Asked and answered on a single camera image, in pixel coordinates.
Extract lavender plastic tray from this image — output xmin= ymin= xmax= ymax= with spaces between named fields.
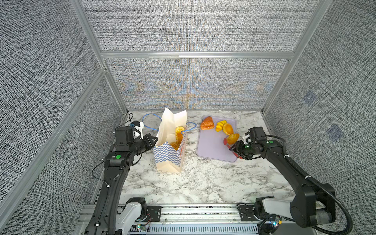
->
xmin=196 ymin=129 xmax=237 ymax=163

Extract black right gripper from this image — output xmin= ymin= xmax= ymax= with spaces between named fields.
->
xmin=229 ymin=140 xmax=257 ymax=159

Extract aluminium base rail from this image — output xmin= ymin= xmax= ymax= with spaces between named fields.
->
xmin=73 ymin=203 xmax=294 ymax=235

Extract red metal tongs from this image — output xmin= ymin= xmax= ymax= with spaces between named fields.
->
xmin=223 ymin=138 xmax=242 ymax=159

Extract small ridged yellow bread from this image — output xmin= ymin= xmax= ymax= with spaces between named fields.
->
xmin=215 ymin=120 xmax=227 ymax=132

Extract brown glazed bread roll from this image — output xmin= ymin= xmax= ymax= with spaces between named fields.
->
xmin=200 ymin=116 xmax=214 ymax=130

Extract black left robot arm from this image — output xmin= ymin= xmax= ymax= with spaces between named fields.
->
xmin=84 ymin=134 xmax=158 ymax=235

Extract flaky pastry bread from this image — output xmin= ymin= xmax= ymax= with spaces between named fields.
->
xmin=170 ymin=142 xmax=180 ymax=151

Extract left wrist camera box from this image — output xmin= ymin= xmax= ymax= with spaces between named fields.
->
xmin=115 ymin=121 xmax=144 ymax=144

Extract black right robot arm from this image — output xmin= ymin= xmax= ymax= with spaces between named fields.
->
xmin=230 ymin=139 xmax=336 ymax=228

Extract checkered paper bag blue handles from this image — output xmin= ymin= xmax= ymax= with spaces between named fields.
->
xmin=142 ymin=108 xmax=197 ymax=173

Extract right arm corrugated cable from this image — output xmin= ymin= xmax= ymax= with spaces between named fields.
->
xmin=265 ymin=134 xmax=353 ymax=235

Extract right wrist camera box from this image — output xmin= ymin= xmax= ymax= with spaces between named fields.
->
xmin=245 ymin=127 xmax=267 ymax=144

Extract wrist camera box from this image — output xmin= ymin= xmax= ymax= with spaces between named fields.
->
xmin=245 ymin=127 xmax=267 ymax=144
xmin=115 ymin=121 xmax=144 ymax=144

